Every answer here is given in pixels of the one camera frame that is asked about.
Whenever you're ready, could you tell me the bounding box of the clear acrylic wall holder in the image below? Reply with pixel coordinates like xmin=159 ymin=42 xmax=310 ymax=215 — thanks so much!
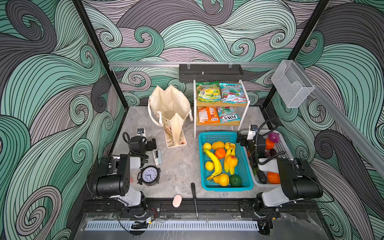
xmin=271 ymin=60 xmax=315 ymax=109

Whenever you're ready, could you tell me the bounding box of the yellow mango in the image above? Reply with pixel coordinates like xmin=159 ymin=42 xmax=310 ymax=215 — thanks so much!
xmin=212 ymin=141 xmax=225 ymax=150

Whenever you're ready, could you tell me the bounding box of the green yellow snack bag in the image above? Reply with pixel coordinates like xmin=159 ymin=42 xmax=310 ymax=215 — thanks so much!
xmin=197 ymin=82 xmax=221 ymax=103

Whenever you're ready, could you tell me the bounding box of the black alarm clock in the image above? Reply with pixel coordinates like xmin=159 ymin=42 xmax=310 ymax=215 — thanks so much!
xmin=137 ymin=166 xmax=161 ymax=186

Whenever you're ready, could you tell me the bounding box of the small yellow banana bunch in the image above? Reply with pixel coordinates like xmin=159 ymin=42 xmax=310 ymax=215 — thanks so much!
xmin=224 ymin=142 xmax=238 ymax=175

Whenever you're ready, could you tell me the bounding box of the orange snack bag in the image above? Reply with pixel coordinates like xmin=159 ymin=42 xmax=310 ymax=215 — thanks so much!
xmin=198 ymin=107 xmax=220 ymax=125

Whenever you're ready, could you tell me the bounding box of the peach fruit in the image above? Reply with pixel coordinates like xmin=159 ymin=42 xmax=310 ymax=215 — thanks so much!
xmin=226 ymin=155 xmax=238 ymax=168

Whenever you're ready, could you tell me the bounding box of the black screwdriver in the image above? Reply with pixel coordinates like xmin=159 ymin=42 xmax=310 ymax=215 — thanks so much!
xmin=191 ymin=183 xmax=199 ymax=219

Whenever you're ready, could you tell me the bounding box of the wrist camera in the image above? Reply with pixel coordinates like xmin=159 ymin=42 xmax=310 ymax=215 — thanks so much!
xmin=137 ymin=128 xmax=146 ymax=138
xmin=247 ymin=125 xmax=259 ymax=140

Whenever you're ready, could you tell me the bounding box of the white wooden two-tier shelf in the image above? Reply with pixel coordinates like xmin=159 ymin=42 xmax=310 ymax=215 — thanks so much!
xmin=193 ymin=80 xmax=250 ymax=138

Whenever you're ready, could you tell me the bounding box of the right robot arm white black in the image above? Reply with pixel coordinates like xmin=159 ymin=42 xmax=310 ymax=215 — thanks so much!
xmin=237 ymin=121 xmax=324 ymax=211

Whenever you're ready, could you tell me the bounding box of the dark eggplant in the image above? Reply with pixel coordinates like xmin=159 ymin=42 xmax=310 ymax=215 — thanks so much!
xmin=256 ymin=169 xmax=268 ymax=185

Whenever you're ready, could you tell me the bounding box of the cream canvas grocery bag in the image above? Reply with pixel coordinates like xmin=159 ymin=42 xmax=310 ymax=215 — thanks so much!
xmin=148 ymin=86 xmax=194 ymax=149

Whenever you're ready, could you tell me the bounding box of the white cable duct strip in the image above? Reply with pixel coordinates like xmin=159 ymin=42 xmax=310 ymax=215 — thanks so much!
xmin=85 ymin=220 xmax=259 ymax=232

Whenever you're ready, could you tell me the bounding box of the white plastic basket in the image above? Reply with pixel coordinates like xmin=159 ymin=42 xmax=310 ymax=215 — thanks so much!
xmin=241 ymin=129 xmax=294 ymax=188

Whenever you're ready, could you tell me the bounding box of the yellow lemon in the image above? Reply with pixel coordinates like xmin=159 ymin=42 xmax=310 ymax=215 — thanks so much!
xmin=203 ymin=143 xmax=212 ymax=151
xmin=205 ymin=161 xmax=215 ymax=171

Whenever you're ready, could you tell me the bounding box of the teal Fox's candy bag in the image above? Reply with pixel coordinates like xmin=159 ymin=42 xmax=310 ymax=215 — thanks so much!
xmin=216 ymin=107 xmax=240 ymax=124

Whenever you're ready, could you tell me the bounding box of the yellow pear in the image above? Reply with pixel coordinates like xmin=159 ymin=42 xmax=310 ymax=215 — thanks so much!
xmin=213 ymin=173 xmax=230 ymax=187

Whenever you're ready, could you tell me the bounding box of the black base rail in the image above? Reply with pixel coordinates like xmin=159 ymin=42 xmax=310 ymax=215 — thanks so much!
xmin=81 ymin=198 xmax=319 ymax=219

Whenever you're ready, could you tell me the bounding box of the orange tomato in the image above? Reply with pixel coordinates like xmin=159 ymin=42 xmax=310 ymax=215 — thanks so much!
xmin=265 ymin=139 xmax=275 ymax=151

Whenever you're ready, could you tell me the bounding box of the teal red snack bag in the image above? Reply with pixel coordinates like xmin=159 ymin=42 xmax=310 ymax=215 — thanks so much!
xmin=220 ymin=83 xmax=247 ymax=104

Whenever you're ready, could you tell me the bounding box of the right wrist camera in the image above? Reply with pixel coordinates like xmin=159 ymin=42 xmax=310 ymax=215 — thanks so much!
xmin=247 ymin=125 xmax=259 ymax=140

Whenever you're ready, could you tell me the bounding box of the yellow lemon lower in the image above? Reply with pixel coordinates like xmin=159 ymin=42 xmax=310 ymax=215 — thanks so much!
xmin=205 ymin=161 xmax=215 ymax=171

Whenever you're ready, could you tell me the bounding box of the green avocado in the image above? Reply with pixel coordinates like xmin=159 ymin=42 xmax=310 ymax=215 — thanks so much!
xmin=230 ymin=175 xmax=243 ymax=188

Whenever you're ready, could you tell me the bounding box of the yellow lemon upper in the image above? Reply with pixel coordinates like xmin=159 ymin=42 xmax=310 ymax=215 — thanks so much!
xmin=203 ymin=143 xmax=212 ymax=151

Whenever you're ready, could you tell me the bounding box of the pink oval eraser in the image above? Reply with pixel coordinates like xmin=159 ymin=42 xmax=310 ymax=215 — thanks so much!
xmin=172 ymin=195 xmax=183 ymax=208

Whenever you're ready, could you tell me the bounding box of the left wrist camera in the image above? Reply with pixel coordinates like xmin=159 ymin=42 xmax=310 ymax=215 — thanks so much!
xmin=137 ymin=128 xmax=146 ymax=138

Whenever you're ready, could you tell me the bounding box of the teal plastic basket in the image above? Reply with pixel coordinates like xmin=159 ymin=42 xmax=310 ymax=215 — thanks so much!
xmin=199 ymin=132 xmax=254 ymax=192

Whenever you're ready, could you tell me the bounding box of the large yellow banana bunch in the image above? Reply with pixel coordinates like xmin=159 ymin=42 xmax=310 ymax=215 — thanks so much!
xmin=204 ymin=149 xmax=222 ymax=181

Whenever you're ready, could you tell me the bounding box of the orange bell pepper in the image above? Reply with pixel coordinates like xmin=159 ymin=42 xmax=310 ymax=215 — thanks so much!
xmin=267 ymin=172 xmax=281 ymax=184

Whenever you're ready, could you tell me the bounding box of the white stapler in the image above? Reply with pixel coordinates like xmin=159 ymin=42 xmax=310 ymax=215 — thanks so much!
xmin=153 ymin=150 xmax=162 ymax=166

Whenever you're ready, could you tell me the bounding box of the orange tangerine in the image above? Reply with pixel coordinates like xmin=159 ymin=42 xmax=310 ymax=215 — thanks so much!
xmin=215 ymin=148 xmax=226 ymax=160

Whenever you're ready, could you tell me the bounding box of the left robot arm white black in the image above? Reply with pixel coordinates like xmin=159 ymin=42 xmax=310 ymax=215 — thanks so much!
xmin=90 ymin=132 xmax=157 ymax=208

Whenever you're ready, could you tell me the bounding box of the purple onion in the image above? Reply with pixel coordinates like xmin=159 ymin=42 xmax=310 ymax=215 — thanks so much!
xmin=268 ymin=132 xmax=280 ymax=144

